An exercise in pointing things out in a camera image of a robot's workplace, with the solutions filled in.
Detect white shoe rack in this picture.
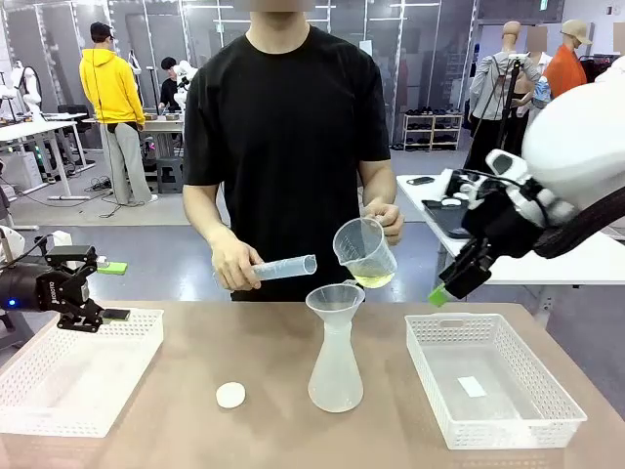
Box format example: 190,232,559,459
402,111,464,151

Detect grey plastic step stool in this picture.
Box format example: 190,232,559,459
155,156,187,194

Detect person in black t-shirt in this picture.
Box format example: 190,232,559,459
183,0,392,303

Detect wood top work table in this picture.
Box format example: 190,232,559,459
82,112,188,192

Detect long white desk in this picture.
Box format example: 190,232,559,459
0,120,97,202

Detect black plastic tray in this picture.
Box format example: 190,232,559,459
422,196,474,240

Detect person's right hand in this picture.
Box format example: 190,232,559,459
209,229,266,292

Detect clear plastic graduated cylinder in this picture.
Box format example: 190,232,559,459
213,253,318,291

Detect clear plastic measuring cup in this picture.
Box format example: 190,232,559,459
332,217,398,290

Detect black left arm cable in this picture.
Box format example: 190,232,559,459
8,234,55,268

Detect mannequin in orange robe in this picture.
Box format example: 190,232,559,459
541,19,593,100

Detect translucent plastic Erlenmeyer flask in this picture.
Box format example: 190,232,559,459
307,324,365,414

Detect white round flask stopper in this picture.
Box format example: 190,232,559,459
215,381,247,409

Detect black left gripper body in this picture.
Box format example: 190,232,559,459
0,262,90,315

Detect rack of dark clothes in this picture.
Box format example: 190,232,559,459
578,54,617,82

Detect mannequin in grey shirt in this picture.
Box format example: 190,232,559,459
468,21,544,173

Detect white paper label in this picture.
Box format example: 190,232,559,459
457,375,487,399

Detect translucent plastic funnel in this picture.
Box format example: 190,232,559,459
306,283,367,338

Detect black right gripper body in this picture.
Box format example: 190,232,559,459
462,192,544,261

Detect mannequin in blue floral dress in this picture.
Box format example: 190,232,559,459
524,23,556,111

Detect person's right forearm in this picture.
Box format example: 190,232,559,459
183,184,234,246

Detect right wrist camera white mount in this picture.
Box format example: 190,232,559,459
440,167,487,203

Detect person in yellow hoodie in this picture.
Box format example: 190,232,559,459
79,21,160,207

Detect black office chair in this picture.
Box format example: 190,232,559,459
57,104,95,149

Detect seated person with black hair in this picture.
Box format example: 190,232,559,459
159,57,188,112

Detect person's left hand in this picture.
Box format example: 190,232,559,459
363,199,406,246

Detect black tripod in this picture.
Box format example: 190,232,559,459
463,53,527,175

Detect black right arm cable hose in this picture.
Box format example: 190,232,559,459
533,194,625,261

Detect person's left forearm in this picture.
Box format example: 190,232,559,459
358,159,397,209

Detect white perforated plastic basket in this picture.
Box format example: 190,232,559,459
0,308,166,439
404,313,588,450

